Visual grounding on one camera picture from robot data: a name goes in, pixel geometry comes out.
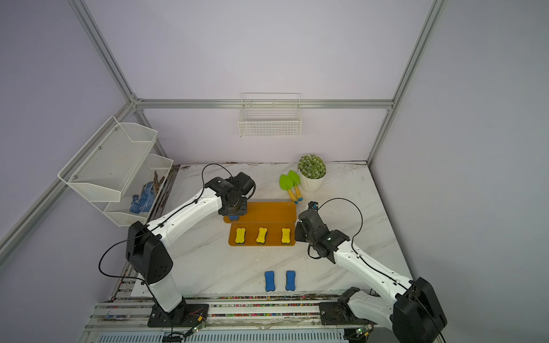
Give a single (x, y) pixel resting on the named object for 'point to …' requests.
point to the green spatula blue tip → (296, 180)
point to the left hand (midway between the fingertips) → (235, 212)
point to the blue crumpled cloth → (144, 204)
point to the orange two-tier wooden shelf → (274, 216)
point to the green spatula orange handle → (287, 184)
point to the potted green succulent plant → (312, 170)
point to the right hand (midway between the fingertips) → (301, 230)
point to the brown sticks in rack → (156, 182)
